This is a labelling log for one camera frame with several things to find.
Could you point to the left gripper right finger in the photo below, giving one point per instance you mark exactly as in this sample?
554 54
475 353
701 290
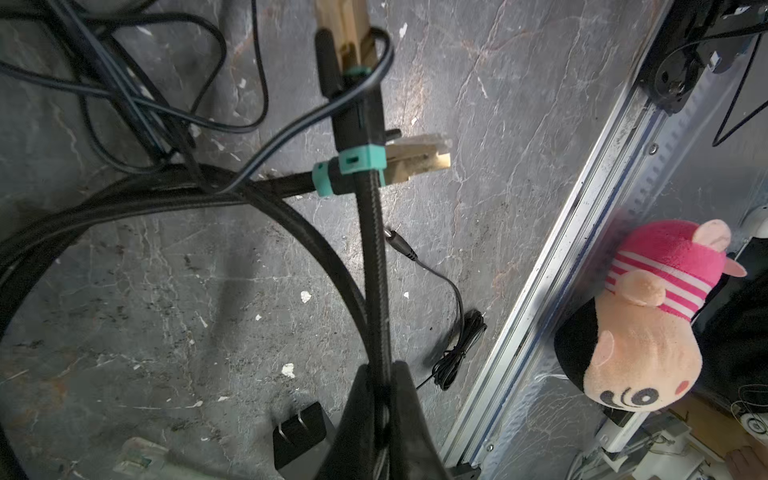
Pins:
412 452

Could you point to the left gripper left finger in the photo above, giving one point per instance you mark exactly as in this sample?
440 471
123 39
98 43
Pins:
353 452

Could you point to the black power adapter with plug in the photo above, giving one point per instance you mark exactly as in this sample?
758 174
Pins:
103 69

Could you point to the black power adapter near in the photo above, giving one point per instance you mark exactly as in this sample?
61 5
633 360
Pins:
301 442

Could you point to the pink striped cartoon doll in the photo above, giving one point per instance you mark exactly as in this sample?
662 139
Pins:
632 346

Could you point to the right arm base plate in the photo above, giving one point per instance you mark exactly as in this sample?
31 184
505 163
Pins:
696 36

